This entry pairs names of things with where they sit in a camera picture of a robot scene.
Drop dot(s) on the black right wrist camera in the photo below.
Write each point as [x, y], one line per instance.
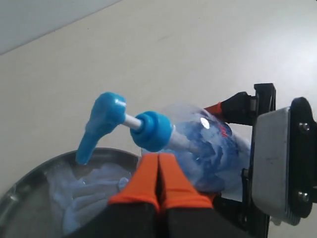
[284, 182]

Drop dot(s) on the blue soap smear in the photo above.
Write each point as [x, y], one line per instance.
[77, 200]

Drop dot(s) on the blue pump lotion bottle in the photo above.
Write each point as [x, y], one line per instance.
[209, 153]

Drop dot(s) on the round stainless steel plate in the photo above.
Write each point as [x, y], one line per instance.
[26, 208]

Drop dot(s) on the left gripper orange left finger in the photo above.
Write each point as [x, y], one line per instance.
[133, 212]

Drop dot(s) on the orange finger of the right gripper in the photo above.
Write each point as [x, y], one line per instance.
[238, 109]

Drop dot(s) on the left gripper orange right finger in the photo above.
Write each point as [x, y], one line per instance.
[185, 212]

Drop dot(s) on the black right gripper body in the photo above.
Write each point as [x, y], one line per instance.
[245, 215]

